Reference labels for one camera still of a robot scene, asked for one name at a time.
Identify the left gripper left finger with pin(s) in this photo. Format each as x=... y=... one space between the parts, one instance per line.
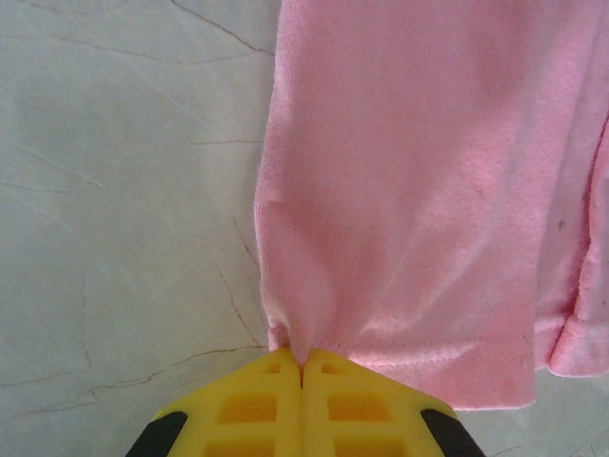
x=242 y=414

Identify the pink t-shirt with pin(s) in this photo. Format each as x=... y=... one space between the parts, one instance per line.
x=404 y=190

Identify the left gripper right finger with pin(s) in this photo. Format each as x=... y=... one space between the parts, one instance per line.
x=366 y=414

